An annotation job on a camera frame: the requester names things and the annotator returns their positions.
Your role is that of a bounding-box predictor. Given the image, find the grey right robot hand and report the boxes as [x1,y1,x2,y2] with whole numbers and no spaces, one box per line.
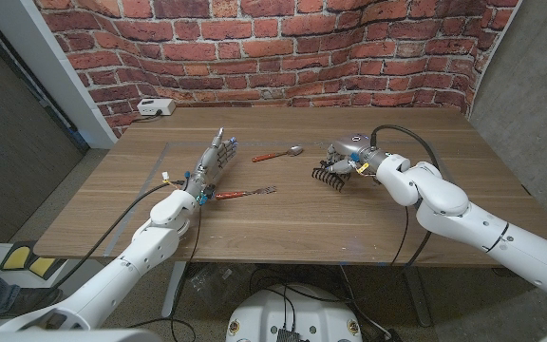
[323,133,391,176]

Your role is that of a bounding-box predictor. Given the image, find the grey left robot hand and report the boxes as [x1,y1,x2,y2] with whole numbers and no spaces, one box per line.
[183,126,239,200]

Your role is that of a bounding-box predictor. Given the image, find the black hair claw clip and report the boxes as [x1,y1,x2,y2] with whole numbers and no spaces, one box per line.
[311,161,352,193]

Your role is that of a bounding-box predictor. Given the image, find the white power strip box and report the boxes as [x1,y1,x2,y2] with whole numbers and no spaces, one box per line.
[136,98,178,117]

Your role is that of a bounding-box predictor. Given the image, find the clear plastic bag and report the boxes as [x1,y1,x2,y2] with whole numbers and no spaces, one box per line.
[188,263,252,308]

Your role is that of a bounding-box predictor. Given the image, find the red brick print backdrop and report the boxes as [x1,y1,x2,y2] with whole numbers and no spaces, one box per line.
[33,0,524,139]

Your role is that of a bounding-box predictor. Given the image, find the grey metal table leg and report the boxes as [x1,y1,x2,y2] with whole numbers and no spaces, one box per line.
[402,265,435,327]
[160,260,188,319]

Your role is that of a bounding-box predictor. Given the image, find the white robot torso base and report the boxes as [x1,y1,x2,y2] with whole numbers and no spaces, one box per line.
[225,283,364,342]

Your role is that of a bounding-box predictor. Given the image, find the yellow black foot pedal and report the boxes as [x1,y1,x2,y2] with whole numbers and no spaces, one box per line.
[0,243,64,281]

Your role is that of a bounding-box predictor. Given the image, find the dark person shoe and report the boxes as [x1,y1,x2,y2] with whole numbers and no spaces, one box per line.
[0,286,64,320]

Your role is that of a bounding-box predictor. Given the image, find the fork with red handle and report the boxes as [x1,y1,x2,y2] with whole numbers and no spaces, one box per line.
[214,185,278,201]

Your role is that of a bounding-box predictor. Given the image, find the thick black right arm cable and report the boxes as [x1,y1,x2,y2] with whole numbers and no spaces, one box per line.
[369,123,442,268]

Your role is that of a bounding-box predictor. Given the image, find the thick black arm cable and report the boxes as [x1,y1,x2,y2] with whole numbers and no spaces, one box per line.
[369,123,442,268]
[49,179,188,289]

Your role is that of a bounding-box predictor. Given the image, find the spoon with red handle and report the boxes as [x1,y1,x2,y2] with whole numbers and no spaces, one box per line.
[251,145,305,164]

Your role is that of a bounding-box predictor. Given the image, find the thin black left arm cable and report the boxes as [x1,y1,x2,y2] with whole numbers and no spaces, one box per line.
[125,201,203,342]

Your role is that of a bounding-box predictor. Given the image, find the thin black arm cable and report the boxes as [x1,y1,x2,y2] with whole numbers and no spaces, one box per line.
[389,203,410,267]
[125,201,203,342]

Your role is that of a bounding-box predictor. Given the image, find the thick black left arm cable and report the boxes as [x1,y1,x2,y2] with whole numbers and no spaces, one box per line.
[49,179,188,289]

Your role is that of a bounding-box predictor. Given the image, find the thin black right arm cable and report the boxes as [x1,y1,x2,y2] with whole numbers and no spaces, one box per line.
[389,203,410,267]

